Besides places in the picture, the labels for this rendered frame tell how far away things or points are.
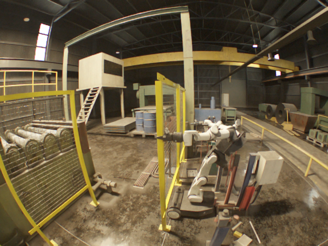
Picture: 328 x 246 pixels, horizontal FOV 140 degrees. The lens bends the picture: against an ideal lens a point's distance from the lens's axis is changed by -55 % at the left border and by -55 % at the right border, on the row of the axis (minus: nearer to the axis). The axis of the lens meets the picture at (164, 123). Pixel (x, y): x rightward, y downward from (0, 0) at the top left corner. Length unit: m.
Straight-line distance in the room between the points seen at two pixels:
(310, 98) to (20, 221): 12.71
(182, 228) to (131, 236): 0.69
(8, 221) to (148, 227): 2.01
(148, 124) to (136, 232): 4.46
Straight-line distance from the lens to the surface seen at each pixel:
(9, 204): 2.26
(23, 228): 2.50
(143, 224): 2.08
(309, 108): 11.02
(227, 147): 1.58
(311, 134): 7.71
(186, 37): 3.85
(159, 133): 1.13
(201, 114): 7.95
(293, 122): 9.41
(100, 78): 9.44
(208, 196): 2.03
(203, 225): 2.07
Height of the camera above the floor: 1.68
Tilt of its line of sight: 11 degrees down
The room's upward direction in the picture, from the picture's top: 2 degrees counter-clockwise
